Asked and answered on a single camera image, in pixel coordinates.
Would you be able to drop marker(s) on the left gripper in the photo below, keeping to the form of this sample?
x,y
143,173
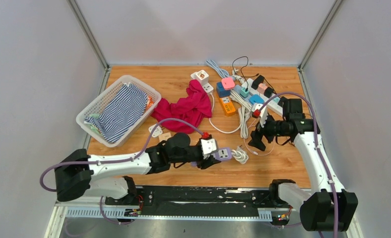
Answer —
x,y
208,162

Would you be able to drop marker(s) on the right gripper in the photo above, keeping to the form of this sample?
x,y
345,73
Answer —
x,y
257,136

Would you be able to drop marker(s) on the purple USB power strip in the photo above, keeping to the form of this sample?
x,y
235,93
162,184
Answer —
x,y
224,154

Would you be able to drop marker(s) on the orange power strip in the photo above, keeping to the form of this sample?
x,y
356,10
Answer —
x,y
227,106

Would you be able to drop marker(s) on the white USB charger plug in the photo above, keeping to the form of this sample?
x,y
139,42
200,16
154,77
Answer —
x,y
155,130

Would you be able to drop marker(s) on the blue cube adapter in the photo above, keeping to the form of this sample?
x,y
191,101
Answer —
x,y
221,92

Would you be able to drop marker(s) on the pink square plug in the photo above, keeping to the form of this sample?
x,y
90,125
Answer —
x,y
228,83

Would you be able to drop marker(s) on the beige dragon cube adapter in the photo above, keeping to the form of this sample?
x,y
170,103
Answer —
x,y
164,136

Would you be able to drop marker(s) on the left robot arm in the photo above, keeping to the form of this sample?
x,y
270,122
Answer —
x,y
82,174

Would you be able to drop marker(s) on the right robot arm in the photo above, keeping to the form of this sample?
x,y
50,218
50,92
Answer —
x,y
328,207

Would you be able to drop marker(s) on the cyan square plug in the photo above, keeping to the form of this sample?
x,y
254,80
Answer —
x,y
256,99

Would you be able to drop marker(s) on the white cube socket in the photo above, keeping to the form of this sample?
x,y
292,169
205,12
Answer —
x,y
201,76

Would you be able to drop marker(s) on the magenta cloth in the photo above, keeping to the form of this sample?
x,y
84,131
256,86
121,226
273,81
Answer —
x,y
192,109

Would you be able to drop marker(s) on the white travel adapter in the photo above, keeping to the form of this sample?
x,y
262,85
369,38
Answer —
x,y
208,88

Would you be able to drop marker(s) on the blue striped cloth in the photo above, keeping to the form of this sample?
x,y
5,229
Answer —
x,y
122,112

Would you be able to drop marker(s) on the white plastic basket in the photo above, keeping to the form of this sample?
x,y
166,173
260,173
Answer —
x,y
97,106

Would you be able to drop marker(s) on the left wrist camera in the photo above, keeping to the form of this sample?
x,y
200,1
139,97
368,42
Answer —
x,y
208,146

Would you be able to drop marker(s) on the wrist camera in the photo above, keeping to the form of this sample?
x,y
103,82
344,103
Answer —
x,y
208,146
259,111

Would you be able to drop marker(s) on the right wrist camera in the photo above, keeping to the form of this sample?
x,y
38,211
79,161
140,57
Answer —
x,y
259,111

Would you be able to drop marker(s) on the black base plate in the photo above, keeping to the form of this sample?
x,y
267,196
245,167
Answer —
x,y
200,201

